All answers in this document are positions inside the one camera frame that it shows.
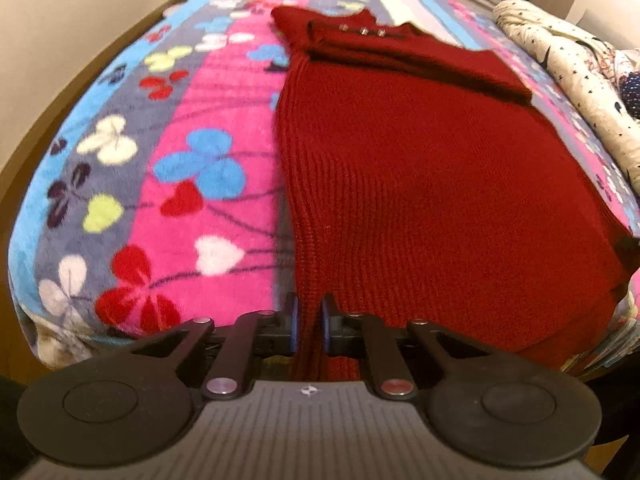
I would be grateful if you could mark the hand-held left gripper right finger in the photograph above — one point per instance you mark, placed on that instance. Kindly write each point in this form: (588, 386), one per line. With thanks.
(325, 325)

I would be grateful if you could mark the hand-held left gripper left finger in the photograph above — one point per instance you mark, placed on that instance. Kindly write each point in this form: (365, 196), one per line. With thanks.
(295, 325)

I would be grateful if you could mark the red knit sweater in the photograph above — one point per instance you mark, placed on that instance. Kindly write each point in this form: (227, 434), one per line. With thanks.
(425, 185)

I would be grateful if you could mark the floral fleece blanket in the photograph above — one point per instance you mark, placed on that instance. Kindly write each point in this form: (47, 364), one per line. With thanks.
(200, 110)

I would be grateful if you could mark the cream star-patterned quilt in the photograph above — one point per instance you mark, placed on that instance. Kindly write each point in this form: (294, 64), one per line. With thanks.
(575, 75)

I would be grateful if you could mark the dark blue dotted cloth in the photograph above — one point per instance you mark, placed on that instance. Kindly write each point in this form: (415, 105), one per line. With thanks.
(631, 92)

